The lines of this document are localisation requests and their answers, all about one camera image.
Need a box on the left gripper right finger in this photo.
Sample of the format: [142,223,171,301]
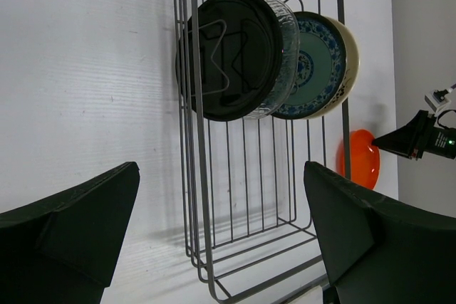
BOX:
[304,162,455,303]

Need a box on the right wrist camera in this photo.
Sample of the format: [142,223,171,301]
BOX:
[425,89,451,115]

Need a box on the blue floral green plate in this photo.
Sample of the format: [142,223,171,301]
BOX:
[272,11,347,120]

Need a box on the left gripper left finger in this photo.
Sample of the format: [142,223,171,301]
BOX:
[1,162,140,303]

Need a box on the orange plate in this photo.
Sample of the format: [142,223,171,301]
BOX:
[350,129,380,190]

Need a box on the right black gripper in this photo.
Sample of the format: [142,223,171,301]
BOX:
[372,109,455,159]

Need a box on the grey wire dish rack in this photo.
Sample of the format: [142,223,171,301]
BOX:
[174,0,349,303]

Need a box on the cream plate with black pattern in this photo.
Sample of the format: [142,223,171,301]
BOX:
[309,16,361,119]

